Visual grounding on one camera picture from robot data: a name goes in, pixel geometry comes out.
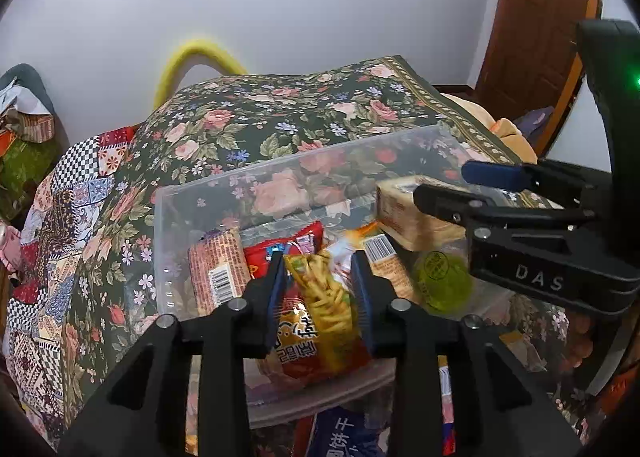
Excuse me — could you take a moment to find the beige boxed cake snack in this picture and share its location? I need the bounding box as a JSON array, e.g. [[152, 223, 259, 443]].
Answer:
[[375, 175, 465, 252]]

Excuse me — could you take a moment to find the red fries snack bag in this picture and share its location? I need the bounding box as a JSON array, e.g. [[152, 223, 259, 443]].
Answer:
[[244, 221, 371, 389]]

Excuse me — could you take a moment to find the green round jelly cup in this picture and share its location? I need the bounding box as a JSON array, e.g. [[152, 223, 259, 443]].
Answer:
[[412, 251, 474, 314]]

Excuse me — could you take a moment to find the beige orange blanket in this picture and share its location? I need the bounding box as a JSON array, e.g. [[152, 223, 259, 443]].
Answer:
[[444, 94, 538, 164]]

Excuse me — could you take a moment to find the brown wooden door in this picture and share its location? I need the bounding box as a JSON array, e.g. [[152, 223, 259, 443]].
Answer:
[[475, 0, 601, 156]]

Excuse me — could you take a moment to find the blue biscuit bag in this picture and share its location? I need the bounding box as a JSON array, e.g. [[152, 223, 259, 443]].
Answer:
[[292, 406, 388, 457]]

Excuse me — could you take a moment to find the clear plastic storage bin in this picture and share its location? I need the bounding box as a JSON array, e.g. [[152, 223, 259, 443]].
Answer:
[[154, 124, 509, 429]]

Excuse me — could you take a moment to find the orange barcode biscuit pack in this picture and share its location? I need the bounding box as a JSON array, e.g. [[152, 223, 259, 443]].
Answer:
[[188, 228, 252, 316]]

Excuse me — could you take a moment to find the patchwork quilt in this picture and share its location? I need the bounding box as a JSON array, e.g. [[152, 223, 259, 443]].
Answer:
[[2, 126, 137, 447]]

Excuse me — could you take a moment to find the dark floral bedspread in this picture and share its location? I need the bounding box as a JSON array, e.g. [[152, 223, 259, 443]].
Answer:
[[62, 54, 597, 457]]

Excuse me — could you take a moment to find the pile of clothes on chair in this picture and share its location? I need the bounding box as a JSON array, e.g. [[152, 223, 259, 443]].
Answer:
[[1, 64, 60, 222]]

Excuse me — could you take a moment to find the yellow padded hoop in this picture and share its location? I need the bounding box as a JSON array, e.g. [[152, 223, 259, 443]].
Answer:
[[152, 39, 247, 110]]

